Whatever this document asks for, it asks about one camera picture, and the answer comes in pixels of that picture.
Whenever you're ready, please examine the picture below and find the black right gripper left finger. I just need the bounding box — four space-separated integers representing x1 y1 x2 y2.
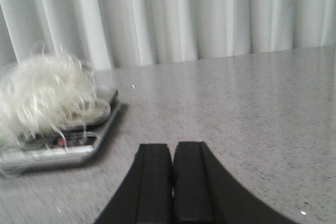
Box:
95 143 173 223

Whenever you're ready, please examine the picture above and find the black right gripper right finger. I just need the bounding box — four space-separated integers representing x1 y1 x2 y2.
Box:
173 142 293 223

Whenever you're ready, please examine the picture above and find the white vermicelli noodle bundle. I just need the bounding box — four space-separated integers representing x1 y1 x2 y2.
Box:
1 49 111 151

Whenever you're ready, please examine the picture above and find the black silver kitchen scale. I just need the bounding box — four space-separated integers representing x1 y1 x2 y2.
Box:
1 88 121 176

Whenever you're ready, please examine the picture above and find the white pleated curtain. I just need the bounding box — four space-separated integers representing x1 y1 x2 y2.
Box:
1 0 335 70

